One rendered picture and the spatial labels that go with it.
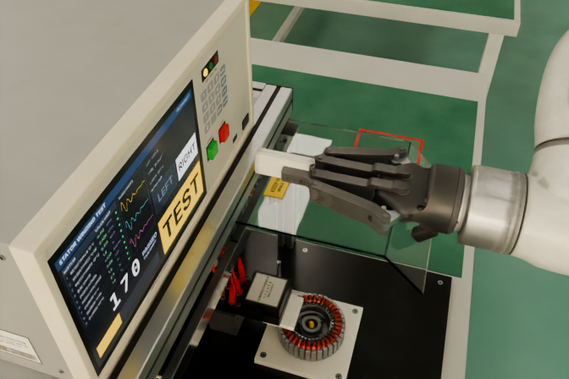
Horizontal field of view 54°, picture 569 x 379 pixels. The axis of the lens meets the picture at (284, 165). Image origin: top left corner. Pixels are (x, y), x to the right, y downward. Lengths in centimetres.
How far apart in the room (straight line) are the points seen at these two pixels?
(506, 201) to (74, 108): 43
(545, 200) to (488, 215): 6
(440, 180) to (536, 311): 154
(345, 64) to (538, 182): 112
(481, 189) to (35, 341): 45
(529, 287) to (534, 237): 157
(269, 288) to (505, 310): 128
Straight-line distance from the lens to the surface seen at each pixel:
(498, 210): 61
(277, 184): 81
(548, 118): 68
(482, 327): 203
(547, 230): 62
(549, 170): 64
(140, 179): 54
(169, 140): 58
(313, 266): 109
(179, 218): 65
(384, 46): 334
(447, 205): 61
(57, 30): 70
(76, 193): 46
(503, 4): 216
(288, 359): 97
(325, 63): 169
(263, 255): 110
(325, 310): 98
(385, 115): 149
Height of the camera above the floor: 162
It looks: 42 degrees down
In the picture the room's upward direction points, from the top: straight up
